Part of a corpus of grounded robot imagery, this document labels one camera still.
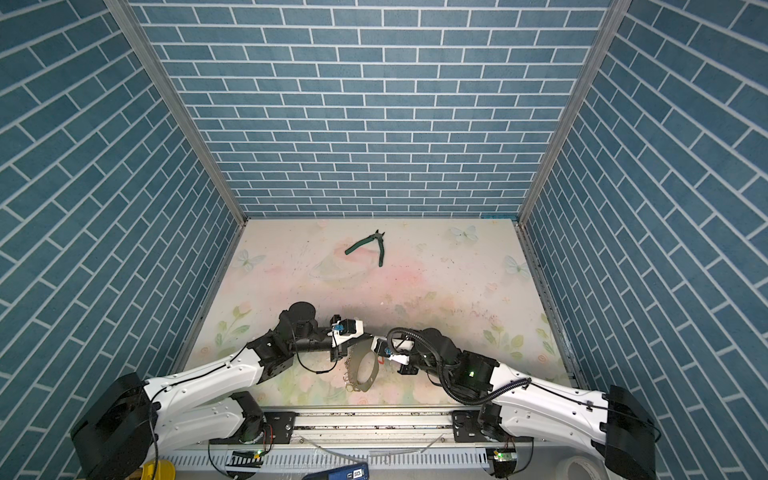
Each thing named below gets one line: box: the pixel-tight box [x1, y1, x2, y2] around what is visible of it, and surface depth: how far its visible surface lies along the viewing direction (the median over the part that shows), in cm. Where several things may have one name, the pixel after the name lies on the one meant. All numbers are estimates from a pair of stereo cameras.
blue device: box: [302, 462, 370, 480], surface depth 67 cm
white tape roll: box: [556, 455, 608, 480], surface depth 69 cm
